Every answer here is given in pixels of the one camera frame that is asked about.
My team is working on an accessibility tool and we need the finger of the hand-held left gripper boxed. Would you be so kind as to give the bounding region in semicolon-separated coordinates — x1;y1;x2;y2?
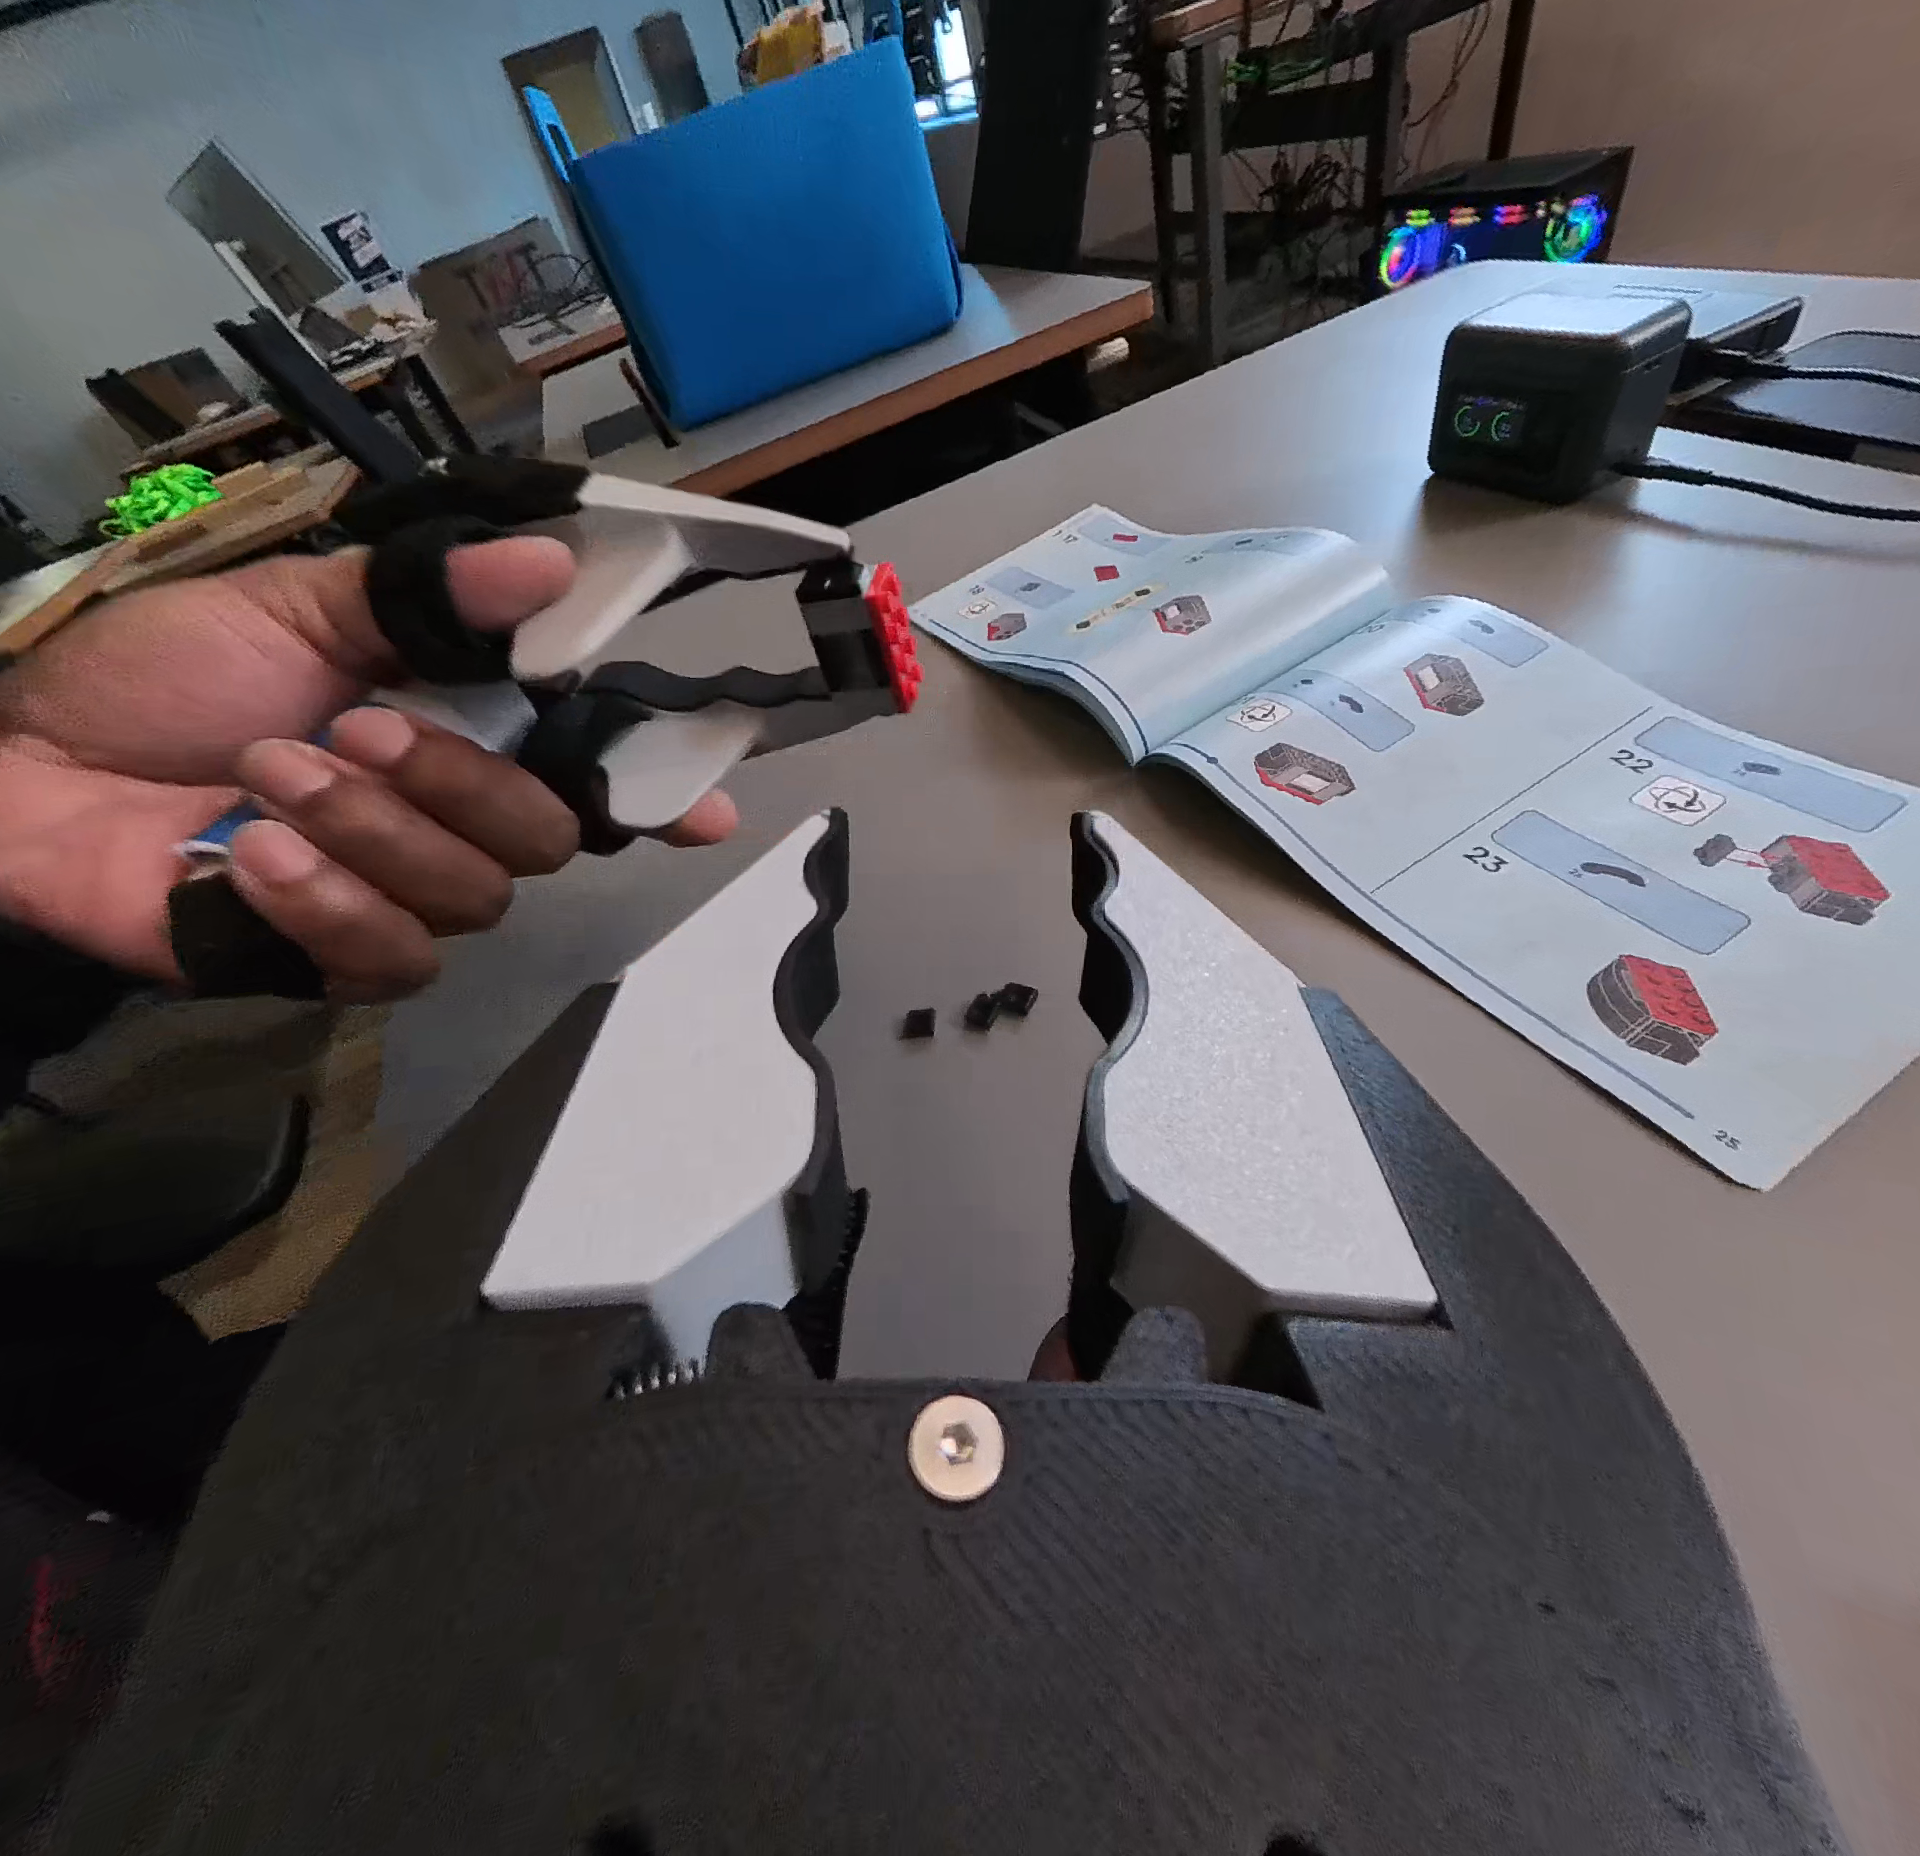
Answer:
574;471;860;606
596;661;844;760

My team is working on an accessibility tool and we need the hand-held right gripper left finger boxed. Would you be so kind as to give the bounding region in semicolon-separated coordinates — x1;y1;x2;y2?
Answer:
478;808;873;1380

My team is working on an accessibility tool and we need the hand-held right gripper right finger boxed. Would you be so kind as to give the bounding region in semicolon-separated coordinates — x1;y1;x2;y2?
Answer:
1067;811;1443;1385

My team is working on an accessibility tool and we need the red and grey brick assembly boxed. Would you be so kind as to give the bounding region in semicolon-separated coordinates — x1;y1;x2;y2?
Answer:
795;559;919;718

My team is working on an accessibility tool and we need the grey desk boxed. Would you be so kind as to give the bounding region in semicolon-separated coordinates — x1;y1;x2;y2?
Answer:
360;258;1920;1856

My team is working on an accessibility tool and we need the person's left hand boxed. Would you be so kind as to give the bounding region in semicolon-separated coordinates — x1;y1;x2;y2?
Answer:
0;538;741;1006

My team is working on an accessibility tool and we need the brown cardboard piece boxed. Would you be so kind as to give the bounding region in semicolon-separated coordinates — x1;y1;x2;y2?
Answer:
0;454;362;660

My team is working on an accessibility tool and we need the cardboard box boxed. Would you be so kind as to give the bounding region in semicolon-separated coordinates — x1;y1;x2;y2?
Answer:
411;221;602;366

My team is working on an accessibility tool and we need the blue felt storage bin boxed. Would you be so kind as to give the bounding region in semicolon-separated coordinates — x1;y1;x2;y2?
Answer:
517;38;965;433

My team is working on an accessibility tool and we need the silver monitor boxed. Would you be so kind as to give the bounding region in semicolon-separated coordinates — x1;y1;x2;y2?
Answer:
165;137;348;315

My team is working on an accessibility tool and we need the grey table with wooden edge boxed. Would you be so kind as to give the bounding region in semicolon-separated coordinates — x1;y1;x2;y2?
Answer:
539;263;1158;495

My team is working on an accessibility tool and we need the light blue instruction booklet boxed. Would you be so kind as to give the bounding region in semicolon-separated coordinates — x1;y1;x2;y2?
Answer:
908;505;1920;1196

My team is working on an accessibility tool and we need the yellow bag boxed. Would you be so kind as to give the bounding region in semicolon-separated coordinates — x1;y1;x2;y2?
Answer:
739;10;831;88

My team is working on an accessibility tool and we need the black panel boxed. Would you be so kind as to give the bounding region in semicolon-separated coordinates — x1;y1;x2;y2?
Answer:
963;0;1122;275

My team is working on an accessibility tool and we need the person's black clothing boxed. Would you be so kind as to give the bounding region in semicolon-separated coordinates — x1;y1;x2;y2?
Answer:
0;911;392;1856

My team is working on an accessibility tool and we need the equipment rack with green lights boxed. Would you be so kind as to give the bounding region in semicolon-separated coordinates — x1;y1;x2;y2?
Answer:
1131;0;1502;374

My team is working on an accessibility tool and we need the black power adapter box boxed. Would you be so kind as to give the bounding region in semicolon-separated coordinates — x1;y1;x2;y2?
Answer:
1426;296;1698;507

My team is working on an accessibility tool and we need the desktop computer with coloured lights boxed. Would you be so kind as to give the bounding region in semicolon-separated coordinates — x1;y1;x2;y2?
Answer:
1371;147;1637;300

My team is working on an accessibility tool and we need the black flat dock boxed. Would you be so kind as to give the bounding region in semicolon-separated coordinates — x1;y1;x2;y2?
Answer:
1666;294;1920;455

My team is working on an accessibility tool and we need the framed wall picture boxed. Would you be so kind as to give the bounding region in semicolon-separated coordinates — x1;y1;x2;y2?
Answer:
501;28;633;165

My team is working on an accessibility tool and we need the black cable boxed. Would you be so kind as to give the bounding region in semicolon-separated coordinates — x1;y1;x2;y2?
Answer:
1626;454;1920;526

